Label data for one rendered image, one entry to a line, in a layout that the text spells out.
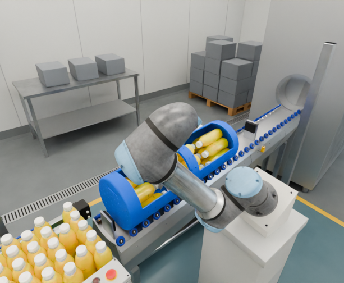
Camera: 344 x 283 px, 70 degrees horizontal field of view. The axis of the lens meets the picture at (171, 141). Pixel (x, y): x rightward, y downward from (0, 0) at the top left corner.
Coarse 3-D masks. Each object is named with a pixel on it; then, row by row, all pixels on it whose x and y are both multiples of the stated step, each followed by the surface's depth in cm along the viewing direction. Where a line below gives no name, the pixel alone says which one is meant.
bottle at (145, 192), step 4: (144, 184) 123; (148, 184) 122; (140, 188) 119; (144, 188) 119; (148, 188) 120; (152, 188) 121; (156, 188) 123; (136, 192) 117; (140, 192) 117; (144, 192) 118; (148, 192) 119; (152, 192) 120; (140, 196) 116; (144, 196) 117; (148, 196) 119; (140, 200) 116; (144, 200) 119
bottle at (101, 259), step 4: (108, 248) 100; (96, 252) 97; (100, 252) 96; (104, 252) 97; (108, 252) 98; (96, 256) 97; (100, 256) 96; (104, 256) 97; (108, 256) 98; (112, 256) 102; (96, 260) 97; (100, 260) 97; (104, 260) 97; (108, 260) 98; (96, 264) 99; (100, 264) 98; (104, 264) 98
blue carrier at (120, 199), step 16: (208, 128) 173; (224, 128) 156; (192, 160) 133; (224, 160) 154; (112, 176) 114; (112, 192) 113; (128, 192) 108; (160, 192) 144; (112, 208) 121; (128, 208) 107; (144, 208) 112; (128, 224) 113
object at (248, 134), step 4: (248, 120) 198; (248, 124) 196; (252, 124) 194; (256, 124) 193; (248, 128) 198; (252, 128) 195; (256, 128) 194; (244, 132) 204; (248, 132) 201; (252, 132) 196; (256, 132) 198; (244, 136) 205; (248, 136) 202; (252, 136) 200
